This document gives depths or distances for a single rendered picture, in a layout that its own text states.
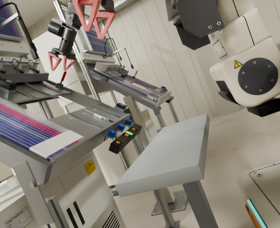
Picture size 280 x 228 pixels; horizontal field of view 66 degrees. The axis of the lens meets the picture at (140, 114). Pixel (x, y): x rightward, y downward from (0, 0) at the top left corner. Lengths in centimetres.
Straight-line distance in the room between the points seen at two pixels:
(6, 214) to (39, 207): 31
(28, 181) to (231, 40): 65
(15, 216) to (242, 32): 95
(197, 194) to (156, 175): 35
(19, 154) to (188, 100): 339
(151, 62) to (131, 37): 57
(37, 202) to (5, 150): 17
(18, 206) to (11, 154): 32
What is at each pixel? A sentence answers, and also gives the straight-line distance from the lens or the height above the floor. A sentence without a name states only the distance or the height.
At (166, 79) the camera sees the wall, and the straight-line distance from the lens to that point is 387.
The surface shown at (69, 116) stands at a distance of 99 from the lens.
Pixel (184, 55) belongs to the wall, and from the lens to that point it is 382.
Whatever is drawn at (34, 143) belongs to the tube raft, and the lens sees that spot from 72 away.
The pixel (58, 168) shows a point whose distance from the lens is 69.
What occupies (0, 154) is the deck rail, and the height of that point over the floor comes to 80.
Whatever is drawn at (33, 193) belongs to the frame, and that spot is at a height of 68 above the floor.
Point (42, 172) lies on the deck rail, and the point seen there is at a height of 71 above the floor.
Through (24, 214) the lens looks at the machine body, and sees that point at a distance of 97.
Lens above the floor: 80
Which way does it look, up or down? 4 degrees down
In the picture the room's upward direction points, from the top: 22 degrees counter-clockwise
